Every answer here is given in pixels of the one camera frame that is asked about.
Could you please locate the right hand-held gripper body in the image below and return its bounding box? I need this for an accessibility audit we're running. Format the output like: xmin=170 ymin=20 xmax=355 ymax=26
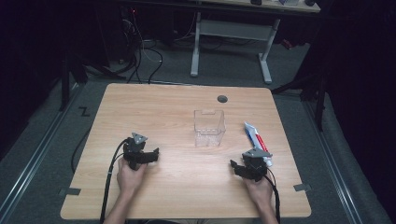
xmin=240 ymin=147 xmax=274 ymax=183

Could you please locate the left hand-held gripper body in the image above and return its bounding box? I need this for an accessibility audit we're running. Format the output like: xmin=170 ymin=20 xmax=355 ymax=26
xmin=122 ymin=132 xmax=149 ymax=171

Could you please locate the white red blue toothpaste tube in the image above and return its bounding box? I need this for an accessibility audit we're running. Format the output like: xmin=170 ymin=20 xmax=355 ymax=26
xmin=243 ymin=121 xmax=274 ymax=168

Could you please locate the clear plastic container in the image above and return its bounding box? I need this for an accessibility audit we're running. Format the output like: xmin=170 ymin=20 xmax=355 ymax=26
xmin=193 ymin=108 xmax=227 ymax=147

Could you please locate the person's right hand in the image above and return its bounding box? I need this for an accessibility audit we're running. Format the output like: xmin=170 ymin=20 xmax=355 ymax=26
xmin=243 ymin=175 xmax=276 ymax=208

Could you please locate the person's left hand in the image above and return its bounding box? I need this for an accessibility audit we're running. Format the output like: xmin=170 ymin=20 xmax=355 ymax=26
xmin=116 ymin=158 xmax=148 ymax=196

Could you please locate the grey tape piece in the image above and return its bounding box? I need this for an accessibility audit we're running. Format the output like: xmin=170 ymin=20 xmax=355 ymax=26
xmin=58 ymin=187 xmax=82 ymax=197
xmin=292 ymin=183 xmax=312 ymax=192

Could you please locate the black zigzag floor tape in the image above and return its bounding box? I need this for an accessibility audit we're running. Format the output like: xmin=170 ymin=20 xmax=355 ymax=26
xmin=78 ymin=105 xmax=92 ymax=118

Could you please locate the black metal stand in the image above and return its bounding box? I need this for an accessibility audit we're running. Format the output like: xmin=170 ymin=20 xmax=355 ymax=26
xmin=58 ymin=50 xmax=90 ymax=112
xmin=270 ymin=59 xmax=329 ymax=133

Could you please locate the white-legged desk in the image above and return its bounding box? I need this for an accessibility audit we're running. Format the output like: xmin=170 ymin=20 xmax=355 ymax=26
xmin=189 ymin=0 xmax=321 ymax=85

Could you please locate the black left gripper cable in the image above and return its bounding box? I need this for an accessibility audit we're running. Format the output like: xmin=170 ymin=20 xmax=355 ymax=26
xmin=99 ymin=138 xmax=129 ymax=224

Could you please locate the thin black floor cable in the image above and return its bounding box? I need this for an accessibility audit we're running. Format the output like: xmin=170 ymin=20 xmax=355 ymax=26
xmin=70 ymin=126 xmax=93 ymax=175

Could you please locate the metal floor rail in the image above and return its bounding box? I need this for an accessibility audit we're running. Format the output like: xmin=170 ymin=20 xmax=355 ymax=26
xmin=303 ymin=99 xmax=364 ymax=224
xmin=0 ymin=83 xmax=82 ymax=220

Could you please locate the bundle of black floor cables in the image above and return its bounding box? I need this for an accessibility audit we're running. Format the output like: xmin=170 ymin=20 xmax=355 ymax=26
xmin=118 ymin=6 xmax=164 ymax=85

